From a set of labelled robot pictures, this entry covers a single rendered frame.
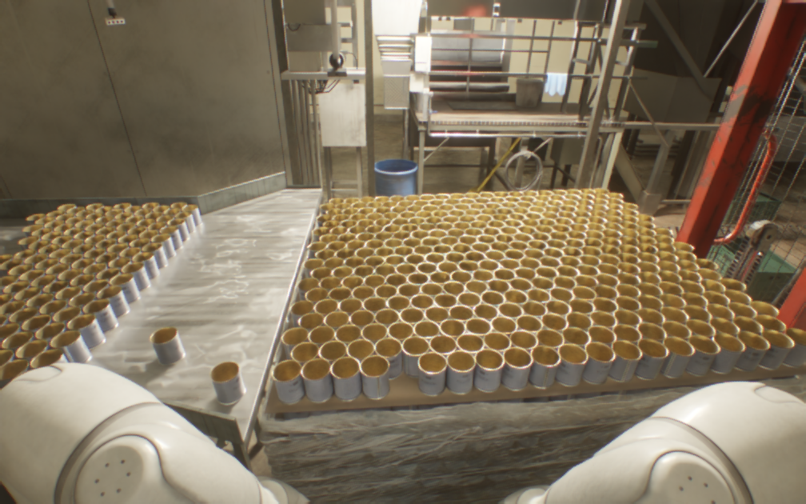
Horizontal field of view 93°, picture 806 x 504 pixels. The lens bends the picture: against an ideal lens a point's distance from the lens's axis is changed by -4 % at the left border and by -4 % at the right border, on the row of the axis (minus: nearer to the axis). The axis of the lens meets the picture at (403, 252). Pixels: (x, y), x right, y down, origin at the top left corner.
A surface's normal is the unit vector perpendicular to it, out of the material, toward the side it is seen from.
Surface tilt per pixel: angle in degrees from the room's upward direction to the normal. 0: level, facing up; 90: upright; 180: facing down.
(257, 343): 0
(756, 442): 19
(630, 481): 57
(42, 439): 34
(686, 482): 24
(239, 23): 90
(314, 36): 90
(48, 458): 41
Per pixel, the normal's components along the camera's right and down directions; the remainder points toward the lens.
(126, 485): 0.00, -0.60
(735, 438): -0.07, -0.75
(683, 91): 0.06, 0.50
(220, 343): 0.02, -0.87
